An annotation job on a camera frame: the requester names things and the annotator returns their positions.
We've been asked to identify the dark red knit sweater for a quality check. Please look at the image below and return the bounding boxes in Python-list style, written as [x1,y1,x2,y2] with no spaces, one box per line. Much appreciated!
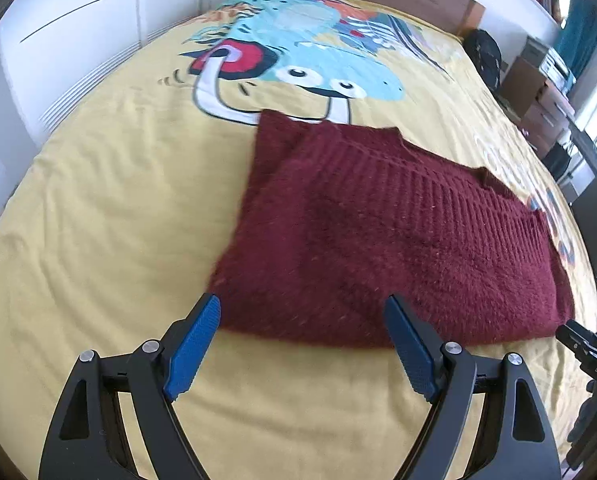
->
[210,110,575,348]

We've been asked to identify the stack of boxes on cabinet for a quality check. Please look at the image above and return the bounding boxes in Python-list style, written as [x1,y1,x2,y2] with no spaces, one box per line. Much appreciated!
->
[521,36,576,94]

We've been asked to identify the teal curtain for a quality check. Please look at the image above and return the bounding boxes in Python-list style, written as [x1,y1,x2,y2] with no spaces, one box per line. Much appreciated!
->
[555,0,597,92]

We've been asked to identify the black backpack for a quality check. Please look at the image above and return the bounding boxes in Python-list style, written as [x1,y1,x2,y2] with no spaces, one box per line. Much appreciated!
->
[463,29,503,93]

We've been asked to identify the wooden drawer cabinet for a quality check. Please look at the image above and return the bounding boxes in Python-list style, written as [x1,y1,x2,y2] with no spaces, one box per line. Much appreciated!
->
[498,56,573,158]

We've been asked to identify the white wardrobe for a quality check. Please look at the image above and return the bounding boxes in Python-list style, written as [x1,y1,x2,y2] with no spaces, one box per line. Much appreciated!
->
[0,0,200,216]

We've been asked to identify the right gloved hand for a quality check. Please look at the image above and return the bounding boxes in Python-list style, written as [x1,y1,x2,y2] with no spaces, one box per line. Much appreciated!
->
[564,380,597,479]

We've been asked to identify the yellow printed bedspread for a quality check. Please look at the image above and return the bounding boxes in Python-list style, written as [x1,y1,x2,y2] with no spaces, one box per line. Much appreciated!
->
[0,0,597,479]

